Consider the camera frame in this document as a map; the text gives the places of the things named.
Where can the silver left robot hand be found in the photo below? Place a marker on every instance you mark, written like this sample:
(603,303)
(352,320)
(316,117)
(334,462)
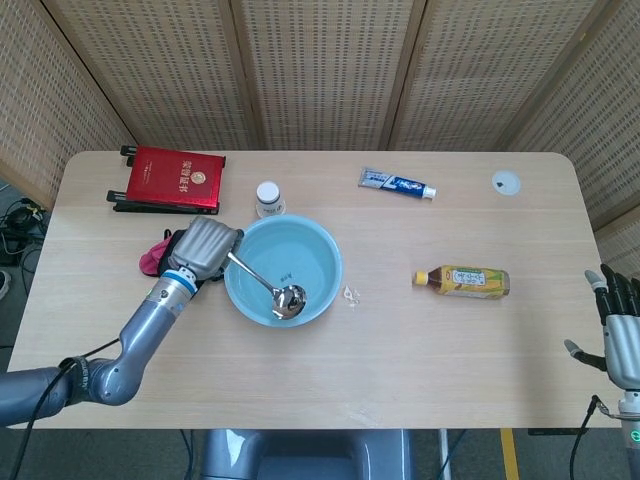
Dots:
(202,245)

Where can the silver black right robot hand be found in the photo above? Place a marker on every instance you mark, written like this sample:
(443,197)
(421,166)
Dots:
(620,345)

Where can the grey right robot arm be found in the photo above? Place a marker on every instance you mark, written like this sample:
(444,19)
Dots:
(631,435)

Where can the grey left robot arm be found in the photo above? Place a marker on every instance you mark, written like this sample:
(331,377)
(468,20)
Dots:
(145,325)

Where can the light blue plastic basin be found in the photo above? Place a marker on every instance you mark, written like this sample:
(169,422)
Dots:
(312,250)

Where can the pink cloth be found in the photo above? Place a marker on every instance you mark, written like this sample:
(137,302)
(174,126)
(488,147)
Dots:
(150,262)

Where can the red hardcover book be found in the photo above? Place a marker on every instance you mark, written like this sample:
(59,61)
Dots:
(172,177)

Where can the white jar with blue band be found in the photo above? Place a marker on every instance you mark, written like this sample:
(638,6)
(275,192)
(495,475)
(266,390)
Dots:
(268,192)

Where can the black folding book stand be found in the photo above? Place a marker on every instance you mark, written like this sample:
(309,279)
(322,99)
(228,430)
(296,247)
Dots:
(113,195)

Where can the yellow labelled tea bottle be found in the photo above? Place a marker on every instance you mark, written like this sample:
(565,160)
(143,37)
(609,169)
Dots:
(465,282)

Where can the white round table grommet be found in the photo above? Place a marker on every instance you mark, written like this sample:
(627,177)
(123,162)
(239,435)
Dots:
(505,182)

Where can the blue white toothpaste tube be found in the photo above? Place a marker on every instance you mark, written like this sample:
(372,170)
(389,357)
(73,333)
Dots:
(395,182)

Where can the white table leg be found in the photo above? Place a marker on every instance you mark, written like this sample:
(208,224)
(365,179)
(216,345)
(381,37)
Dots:
(445,455)

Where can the woven rattan folding screen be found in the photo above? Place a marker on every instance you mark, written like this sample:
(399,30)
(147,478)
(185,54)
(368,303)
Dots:
(325,65)

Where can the grey robot torso base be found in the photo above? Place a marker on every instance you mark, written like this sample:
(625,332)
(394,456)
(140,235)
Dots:
(305,455)

